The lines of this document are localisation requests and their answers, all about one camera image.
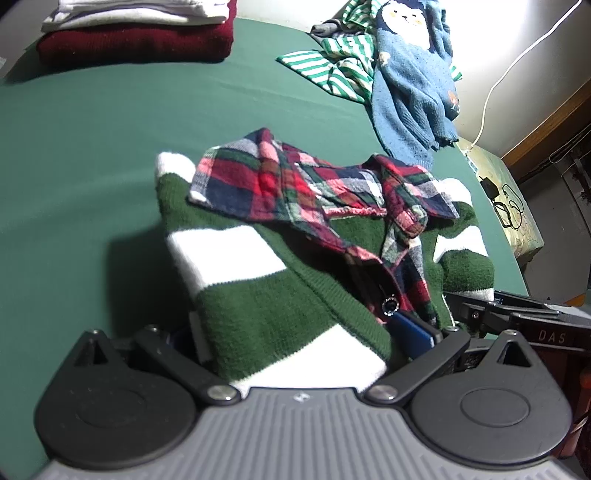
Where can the blue knit bear sweater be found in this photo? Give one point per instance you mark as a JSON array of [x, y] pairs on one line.
[[406, 101]]

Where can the red plaid shirt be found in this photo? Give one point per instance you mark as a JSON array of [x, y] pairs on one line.
[[277, 184]]

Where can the black charger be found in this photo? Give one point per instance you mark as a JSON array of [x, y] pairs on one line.
[[488, 187]]

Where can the white folded garment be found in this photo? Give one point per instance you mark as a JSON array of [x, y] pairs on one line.
[[138, 11]]

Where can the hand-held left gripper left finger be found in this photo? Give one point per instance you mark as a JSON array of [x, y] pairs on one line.
[[161, 350]]

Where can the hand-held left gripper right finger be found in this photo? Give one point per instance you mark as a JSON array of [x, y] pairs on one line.
[[413, 334]]

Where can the grey cloth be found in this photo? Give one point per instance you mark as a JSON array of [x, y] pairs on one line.
[[323, 30]]

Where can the wooden door frame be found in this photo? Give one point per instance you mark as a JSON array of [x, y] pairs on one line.
[[554, 124]]

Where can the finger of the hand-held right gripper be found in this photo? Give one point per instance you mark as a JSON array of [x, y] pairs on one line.
[[480, 314]]

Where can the dark red folded sweater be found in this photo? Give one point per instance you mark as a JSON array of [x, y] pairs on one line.
[[138, 44]]

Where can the green white thin-striped shirt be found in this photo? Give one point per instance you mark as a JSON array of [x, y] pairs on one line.
[[341, 69]]

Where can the green white striped sweater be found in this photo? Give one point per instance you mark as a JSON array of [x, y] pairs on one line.
[[249, 304]]

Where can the white power strip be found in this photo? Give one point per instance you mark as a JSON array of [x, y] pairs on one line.
[[467, 154]]

